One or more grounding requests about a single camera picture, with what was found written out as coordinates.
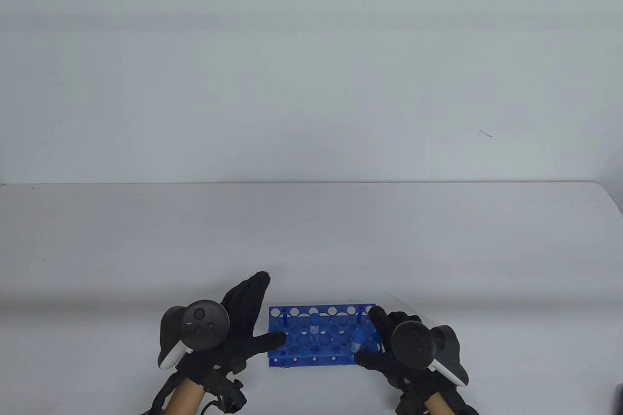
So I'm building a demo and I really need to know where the person's left hand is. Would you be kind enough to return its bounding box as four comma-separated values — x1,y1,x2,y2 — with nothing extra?
175,271,288,389

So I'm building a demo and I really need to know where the black white handheld controller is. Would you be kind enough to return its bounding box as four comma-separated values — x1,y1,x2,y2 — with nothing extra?
391,321,469,389
158,300,230,370

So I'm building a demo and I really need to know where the person's right forearm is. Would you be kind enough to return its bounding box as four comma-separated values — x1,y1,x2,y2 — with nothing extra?
423,393,451,415

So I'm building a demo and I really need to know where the blue test tube rack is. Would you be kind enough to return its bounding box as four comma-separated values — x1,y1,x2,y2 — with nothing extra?
268,304,385,368

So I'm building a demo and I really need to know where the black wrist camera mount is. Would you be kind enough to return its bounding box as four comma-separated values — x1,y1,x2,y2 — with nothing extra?
207,369,246,413
395,386,429,415

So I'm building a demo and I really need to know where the person's left forearm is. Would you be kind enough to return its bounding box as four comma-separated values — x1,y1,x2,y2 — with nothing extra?
163,379,207,415

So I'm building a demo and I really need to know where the person's right hand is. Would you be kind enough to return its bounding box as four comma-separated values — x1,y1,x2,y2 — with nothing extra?
354,306,460,398

